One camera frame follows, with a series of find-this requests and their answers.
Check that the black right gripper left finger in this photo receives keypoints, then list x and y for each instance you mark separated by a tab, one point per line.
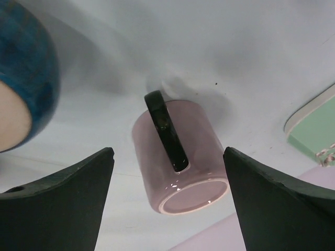
62	211

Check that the green floral placemat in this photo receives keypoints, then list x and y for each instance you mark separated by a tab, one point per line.
311	128

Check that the dark blue mug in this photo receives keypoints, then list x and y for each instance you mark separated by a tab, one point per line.
30	76

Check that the lilac mug black handle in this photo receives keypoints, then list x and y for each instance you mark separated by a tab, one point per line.
179	155

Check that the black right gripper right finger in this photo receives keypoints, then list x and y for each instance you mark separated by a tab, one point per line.
277	211

